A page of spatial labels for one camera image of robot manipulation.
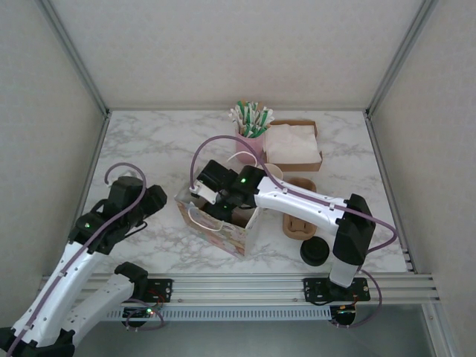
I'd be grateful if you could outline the coffee cup with black lid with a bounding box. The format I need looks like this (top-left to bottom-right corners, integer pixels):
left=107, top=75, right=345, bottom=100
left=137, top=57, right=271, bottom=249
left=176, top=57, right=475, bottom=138
left=299, top=237, right=331, bottom=267
left=208, top=210, right=239, bottom=226

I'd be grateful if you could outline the white paper carry bag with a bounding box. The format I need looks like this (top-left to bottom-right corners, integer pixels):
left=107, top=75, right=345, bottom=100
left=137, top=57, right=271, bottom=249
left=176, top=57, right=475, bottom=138
left=174, top=150, right=261, bottom=257

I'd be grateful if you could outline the pink cylindrical holder cup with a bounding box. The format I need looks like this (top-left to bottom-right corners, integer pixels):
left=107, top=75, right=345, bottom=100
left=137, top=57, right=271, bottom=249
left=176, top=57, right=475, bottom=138
left=235, top=132, right=266, bottom=164

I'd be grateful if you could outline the stack of paper cups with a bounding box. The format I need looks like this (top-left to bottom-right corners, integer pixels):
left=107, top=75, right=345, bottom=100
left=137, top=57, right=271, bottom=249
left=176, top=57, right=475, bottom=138
left=262, top=162, right=283, bottom=181

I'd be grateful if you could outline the brown cardboard napkin tray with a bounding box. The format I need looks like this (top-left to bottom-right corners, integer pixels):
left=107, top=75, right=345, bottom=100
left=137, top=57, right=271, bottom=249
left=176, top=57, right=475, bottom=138
left=263, top=118, right=324, bottom=173

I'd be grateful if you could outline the white paper napkin stack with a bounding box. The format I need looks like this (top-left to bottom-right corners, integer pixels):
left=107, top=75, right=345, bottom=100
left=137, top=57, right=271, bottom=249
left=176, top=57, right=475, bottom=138
left=264, top=124, right=321, bottom=164

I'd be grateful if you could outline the brown pulp cup carrier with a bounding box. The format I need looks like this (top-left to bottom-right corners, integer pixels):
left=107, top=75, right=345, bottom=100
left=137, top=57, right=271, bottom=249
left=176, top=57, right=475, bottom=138
left=282, top=177, right=318, bottom=241

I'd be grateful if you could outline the small electronics board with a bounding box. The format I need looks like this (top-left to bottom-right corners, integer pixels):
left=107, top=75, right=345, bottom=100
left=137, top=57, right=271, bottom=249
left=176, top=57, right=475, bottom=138
left=332, top=304, right=357, bottom=319
left=123, top=306, right=154, bottom=321

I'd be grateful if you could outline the aluminium front mounting rail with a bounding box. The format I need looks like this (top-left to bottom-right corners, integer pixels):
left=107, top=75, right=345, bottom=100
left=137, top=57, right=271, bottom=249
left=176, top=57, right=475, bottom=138
left=36, top=273, right=442, bottom=306

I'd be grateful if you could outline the grey slotted cable duct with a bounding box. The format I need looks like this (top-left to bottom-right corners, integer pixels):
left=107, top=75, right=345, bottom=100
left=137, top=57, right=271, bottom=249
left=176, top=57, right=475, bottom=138
left=89, top=306, right=332, bottom=321

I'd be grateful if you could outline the aluminium frame post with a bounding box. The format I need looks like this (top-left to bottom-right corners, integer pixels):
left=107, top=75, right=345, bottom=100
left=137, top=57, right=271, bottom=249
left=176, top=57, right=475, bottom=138
left=365, top=0, right=442, bottom=119
left=39, top=0, right=112, bottom=119
left=422, top=300, right=453, bottom=357

